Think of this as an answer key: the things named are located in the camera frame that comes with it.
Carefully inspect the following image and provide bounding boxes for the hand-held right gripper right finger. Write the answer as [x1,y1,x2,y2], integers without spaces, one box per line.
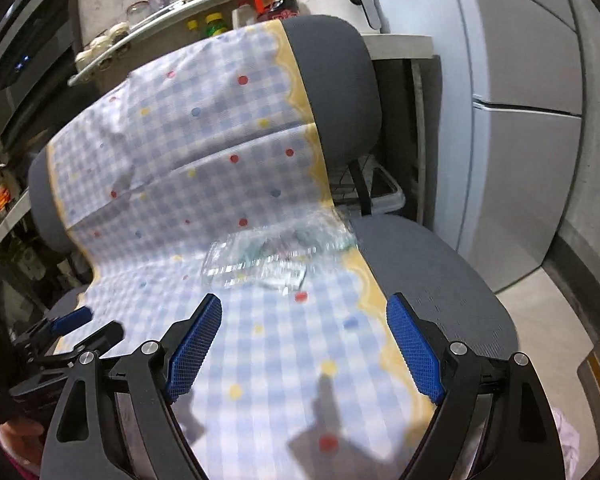
[386,292,566,480]

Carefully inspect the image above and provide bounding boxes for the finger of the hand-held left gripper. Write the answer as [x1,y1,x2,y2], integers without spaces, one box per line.
[55,321,126,362]
[12,306,93,356]

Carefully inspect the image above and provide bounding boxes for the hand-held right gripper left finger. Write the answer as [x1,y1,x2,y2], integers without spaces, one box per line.
[40,294,223,480]

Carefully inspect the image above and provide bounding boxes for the clear plastic blister tray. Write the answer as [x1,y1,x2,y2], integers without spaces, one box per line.
[200,237,308,293]

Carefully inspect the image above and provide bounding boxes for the clear plastic film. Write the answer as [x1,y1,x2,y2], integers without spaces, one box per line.
[260,210,358,261]

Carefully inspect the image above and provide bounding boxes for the bin with pink bag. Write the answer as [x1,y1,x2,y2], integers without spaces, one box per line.
[552,407,581,466]

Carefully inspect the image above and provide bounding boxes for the person's left forearm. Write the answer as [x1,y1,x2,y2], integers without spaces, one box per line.
[0,452,41,480]

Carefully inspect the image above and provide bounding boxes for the person's left hand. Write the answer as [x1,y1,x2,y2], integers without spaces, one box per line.
[0,420,46,461]

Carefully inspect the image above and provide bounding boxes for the grey office chair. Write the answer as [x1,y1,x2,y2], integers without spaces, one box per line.
[27,15,522,366]

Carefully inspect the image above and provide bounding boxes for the grey plastic basket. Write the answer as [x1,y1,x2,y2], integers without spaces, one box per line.
[327,155,406,218]

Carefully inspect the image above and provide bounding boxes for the grey refrigerator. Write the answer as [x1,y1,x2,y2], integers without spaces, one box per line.
[377,0,588,296]

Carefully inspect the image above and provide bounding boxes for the checked dotted cloth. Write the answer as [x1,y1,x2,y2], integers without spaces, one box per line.
[47,20,438,480]

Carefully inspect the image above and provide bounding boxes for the black kitchen appliance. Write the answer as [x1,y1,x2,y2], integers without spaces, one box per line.
[0,0,83,153]

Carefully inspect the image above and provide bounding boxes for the metal kitchen rack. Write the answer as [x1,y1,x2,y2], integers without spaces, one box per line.
[67,0,261,86]

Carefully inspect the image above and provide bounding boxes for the white plastic bottle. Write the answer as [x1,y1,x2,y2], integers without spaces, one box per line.
[231,2,257,28]

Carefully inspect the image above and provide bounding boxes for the dark bottle with red label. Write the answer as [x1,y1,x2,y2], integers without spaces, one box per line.
[252,0,301,22]

